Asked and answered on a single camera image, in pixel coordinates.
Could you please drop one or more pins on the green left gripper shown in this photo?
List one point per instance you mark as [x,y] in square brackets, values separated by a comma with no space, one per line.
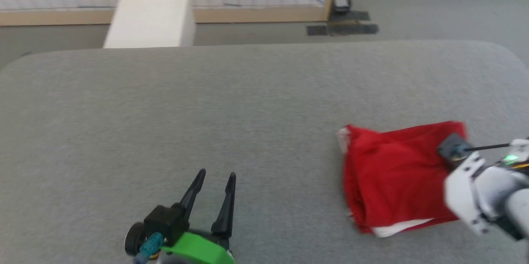
[198,249]

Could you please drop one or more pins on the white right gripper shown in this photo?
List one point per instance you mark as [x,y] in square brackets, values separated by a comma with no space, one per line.
[463,189]

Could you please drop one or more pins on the red and white shirt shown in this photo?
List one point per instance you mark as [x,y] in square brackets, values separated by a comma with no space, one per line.
[392,173]

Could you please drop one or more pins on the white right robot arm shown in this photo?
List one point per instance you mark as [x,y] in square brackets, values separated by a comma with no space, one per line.
[508,198]

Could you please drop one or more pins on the white box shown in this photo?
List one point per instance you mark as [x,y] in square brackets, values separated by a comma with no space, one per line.
[151,20]

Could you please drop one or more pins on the black floor plate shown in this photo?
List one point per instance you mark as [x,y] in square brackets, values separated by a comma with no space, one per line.
[343,27]

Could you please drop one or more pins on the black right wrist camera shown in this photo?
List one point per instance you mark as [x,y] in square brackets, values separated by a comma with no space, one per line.
[452,148]

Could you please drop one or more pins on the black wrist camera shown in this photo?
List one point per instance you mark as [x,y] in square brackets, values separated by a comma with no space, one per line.
[452,148]
[165,220]

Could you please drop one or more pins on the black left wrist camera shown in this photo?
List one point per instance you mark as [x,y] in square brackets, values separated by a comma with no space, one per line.
[165,220]

